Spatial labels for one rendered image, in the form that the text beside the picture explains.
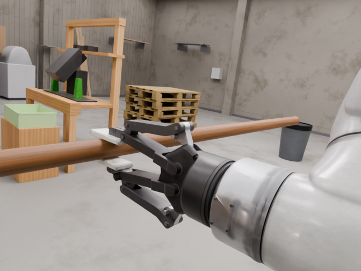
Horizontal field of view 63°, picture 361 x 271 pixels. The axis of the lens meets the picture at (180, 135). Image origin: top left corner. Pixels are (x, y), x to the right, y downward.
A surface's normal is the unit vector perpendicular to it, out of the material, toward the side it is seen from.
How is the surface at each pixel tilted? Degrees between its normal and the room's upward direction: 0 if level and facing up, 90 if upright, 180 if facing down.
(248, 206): 67
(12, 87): 90
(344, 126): 62
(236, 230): 97
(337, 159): 42
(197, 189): 73
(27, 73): 90
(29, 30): 90
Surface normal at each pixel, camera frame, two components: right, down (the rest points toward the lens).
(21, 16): 0.75, 0.23
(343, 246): -0.57, -0.28
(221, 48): -0.65, 0.09
